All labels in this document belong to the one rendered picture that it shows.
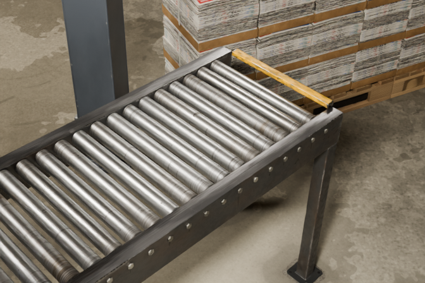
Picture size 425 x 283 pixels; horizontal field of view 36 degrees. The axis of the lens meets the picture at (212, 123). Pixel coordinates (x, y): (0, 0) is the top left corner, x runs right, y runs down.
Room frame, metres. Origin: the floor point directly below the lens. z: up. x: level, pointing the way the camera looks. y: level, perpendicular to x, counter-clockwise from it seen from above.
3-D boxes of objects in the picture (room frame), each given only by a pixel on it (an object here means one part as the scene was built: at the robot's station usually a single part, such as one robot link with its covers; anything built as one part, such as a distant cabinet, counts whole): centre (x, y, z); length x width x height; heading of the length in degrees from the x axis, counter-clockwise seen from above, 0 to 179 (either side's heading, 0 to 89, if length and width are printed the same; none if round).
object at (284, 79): (1.83, -0.23, 0.81); 0.43 x 0.03 x 0.02; 45
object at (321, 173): (1.65, -0.38, 0.34); 0.06 x 0.06 x 0.68; 45
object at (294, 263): (1.64, -0.38, 0.01); 0.14 x 0.13 x 0.01; 45
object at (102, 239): (1.22, 0.39, 0.77); 0.47 x 0.05 x 0.05; 45
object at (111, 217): (1.27, 0.34, 0.77); 0.47 x 0.05 x 0.05; 45
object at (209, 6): (2.73, -0.36, 0.42); 1.17 x 0.39 x 0.83; 118
